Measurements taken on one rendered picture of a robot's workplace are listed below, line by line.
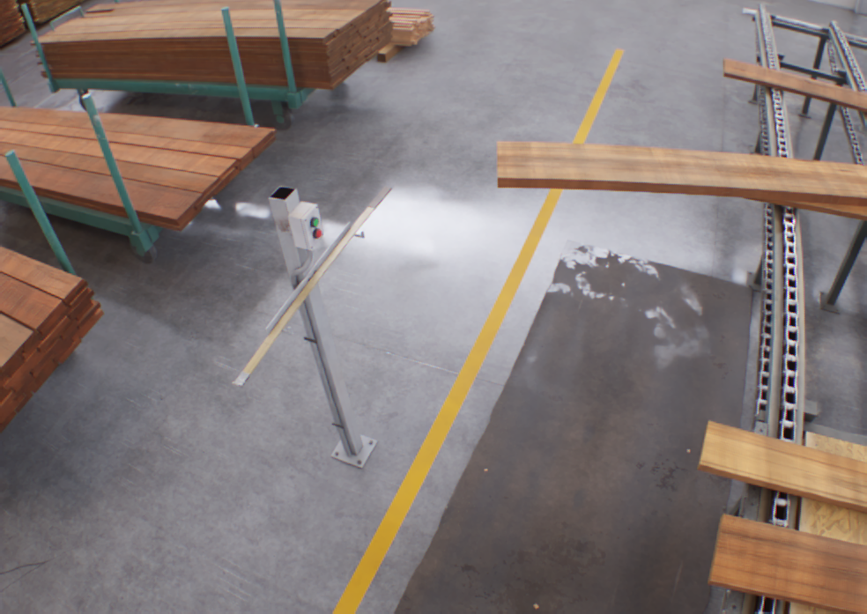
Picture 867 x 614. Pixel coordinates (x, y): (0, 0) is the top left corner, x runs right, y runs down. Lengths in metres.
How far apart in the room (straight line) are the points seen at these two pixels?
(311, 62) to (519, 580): 3.44
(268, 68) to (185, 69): 0.88
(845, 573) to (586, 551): 1.13
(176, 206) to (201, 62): 1.88
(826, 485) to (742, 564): 0.36
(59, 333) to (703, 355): 3.00
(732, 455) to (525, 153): 1.45
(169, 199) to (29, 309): 1.06
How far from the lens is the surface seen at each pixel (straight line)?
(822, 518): 1.82
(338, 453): 2.73
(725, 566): 1.60
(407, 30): 5.85
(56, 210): 4.32
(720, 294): 3.47
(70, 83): 6.57
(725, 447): 1.76
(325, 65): 4.37
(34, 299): 3.07
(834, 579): 1.71
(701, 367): 3.08
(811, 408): 2.04
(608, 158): 2.59
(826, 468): 1.85
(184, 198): 3.51
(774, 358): 2.10
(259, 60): 4.69
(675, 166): 2.62
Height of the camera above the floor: 2.28
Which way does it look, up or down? 45 degrees down
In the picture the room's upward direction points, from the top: 5 degrees counter-clockwise
